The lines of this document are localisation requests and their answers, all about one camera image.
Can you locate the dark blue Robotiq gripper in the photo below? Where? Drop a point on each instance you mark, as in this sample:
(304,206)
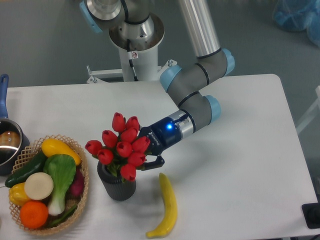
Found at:
(162,135)

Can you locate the red tulip bouquet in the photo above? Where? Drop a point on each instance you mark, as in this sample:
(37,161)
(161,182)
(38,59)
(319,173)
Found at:
(121,150)

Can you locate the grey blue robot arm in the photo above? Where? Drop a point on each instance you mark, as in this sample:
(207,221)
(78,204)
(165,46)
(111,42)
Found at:
(183,85)

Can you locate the dark grey ribbed vase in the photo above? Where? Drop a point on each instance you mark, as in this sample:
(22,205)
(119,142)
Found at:
(114,186)

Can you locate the yellow banana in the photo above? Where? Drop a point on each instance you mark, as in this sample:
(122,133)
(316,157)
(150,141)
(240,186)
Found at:
(170,217)

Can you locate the purple sweet potato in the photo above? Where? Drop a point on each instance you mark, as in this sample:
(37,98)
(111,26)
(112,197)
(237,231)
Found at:
(77,186)

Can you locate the green bok choy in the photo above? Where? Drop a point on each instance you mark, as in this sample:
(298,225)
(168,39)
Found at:
(62,169)

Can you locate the yellow squash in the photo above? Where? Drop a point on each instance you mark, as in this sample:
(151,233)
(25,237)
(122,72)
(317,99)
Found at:
(53,146)

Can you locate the green chili pepper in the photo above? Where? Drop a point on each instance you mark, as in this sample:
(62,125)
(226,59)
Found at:
(63,217)

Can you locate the dark green cucumber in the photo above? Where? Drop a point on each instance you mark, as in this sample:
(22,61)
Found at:
(35,165)

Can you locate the woven wicker basket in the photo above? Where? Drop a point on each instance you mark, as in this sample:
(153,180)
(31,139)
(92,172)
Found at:
(71,201)

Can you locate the orange fruit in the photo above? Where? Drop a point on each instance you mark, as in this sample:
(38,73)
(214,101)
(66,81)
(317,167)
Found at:
(34,214)

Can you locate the yellow bell pepper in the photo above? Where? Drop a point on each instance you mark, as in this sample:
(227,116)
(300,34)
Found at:
(17,194)

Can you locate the black device at edge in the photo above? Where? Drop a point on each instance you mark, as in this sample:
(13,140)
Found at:
(311,213)

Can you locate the blue plastic bag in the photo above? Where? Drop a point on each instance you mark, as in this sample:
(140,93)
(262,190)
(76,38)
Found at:
(299,16)

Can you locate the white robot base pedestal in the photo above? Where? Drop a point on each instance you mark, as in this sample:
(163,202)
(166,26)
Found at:
(137,46)

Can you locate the blue handled saucepan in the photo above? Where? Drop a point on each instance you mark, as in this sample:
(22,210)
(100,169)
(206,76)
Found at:
(12,138)

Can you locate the white frame at right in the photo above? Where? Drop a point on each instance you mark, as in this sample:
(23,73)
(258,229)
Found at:
(310,114)

